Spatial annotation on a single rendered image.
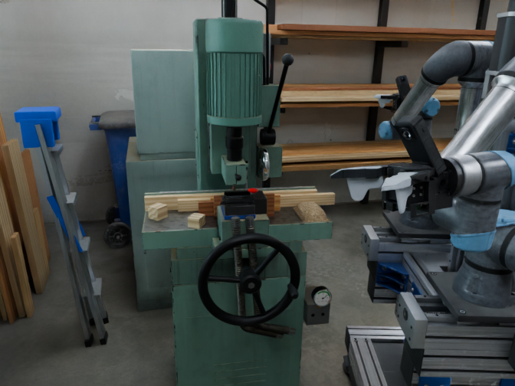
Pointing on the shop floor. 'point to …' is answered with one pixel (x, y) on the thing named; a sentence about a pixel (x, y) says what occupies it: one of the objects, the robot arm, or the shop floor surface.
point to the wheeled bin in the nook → (118, 227)
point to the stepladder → (65, 214)
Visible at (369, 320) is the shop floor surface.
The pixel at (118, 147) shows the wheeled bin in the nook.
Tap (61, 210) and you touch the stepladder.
